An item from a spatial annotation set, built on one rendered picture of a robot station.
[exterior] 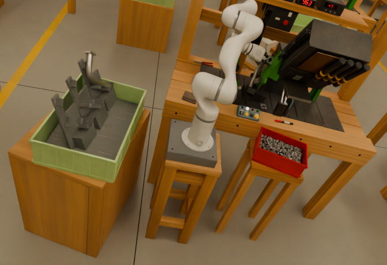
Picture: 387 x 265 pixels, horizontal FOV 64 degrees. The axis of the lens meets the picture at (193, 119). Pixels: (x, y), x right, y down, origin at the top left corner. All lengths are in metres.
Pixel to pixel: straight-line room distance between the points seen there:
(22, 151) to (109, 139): 0.44
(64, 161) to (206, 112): 0.74
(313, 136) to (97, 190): 1.43
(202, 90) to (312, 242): 1.80
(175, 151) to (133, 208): 0.95
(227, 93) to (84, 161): 0.76
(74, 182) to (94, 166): 0.17
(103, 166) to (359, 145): 1.71
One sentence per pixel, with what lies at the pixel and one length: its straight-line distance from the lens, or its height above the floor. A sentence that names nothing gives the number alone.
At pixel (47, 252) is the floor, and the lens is 2.38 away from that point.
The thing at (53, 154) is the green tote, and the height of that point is 0.90.
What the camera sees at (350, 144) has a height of 0.90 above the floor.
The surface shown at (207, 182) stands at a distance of 1.84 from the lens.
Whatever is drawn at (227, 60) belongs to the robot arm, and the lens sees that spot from 1.58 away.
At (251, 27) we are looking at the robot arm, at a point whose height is 1.54.
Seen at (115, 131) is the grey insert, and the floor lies 0.85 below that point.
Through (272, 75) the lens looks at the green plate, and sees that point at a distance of 2.19.
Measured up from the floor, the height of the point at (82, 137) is 0.93.
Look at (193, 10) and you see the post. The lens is 2.37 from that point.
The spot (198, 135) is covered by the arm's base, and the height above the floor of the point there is 1.00.
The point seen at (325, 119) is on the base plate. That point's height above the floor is 0.90.
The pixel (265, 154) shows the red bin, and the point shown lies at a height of 0.89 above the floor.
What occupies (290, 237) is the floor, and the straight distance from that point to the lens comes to 2.83.
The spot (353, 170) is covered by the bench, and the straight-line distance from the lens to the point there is 2.60.
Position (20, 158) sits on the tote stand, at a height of 0.77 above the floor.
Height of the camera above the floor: 2.14
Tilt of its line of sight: 40 degrees down
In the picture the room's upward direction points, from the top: 18 degrees clockwise
